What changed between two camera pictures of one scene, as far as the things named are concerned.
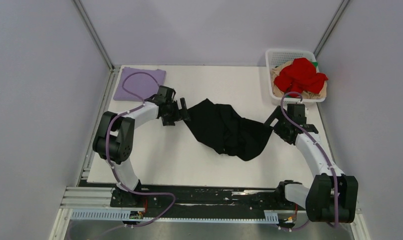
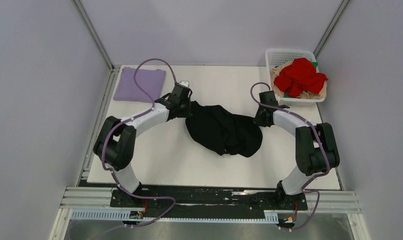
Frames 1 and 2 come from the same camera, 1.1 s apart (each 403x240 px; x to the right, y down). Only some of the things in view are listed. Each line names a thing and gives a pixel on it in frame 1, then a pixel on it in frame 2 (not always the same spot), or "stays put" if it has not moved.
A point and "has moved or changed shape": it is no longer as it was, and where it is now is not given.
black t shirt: [229, 132] has moved or changed shape
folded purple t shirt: [141, 84] stays put
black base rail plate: [171, 202] stays put
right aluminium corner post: [337, 16] stays put
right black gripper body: [280, 130] -> [259, 119]
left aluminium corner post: [92, 31] stays put
